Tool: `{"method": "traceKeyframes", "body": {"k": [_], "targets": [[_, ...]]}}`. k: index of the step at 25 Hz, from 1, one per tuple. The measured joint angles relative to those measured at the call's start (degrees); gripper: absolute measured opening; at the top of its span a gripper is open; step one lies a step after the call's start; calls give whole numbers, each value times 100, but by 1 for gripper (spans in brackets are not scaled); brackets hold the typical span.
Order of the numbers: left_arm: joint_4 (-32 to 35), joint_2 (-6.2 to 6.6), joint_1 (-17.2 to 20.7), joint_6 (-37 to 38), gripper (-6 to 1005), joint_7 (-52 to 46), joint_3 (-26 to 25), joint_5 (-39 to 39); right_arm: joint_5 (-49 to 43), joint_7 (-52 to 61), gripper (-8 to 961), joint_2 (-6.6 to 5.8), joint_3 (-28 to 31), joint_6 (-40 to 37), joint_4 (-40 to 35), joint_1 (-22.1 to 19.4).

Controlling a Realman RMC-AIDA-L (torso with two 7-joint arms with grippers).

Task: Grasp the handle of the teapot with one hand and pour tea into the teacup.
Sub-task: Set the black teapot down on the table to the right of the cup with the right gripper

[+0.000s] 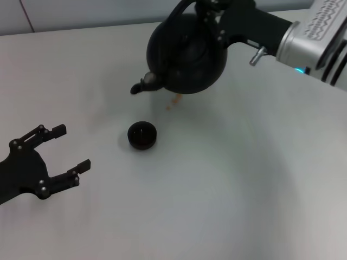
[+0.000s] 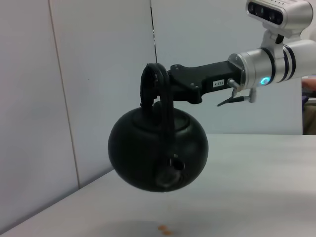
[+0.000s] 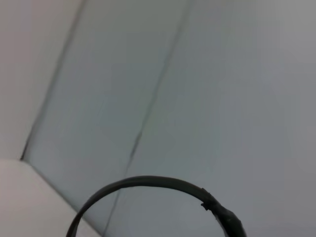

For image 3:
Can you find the black round teapot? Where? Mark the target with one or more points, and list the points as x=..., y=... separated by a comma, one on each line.
x=153, y=181

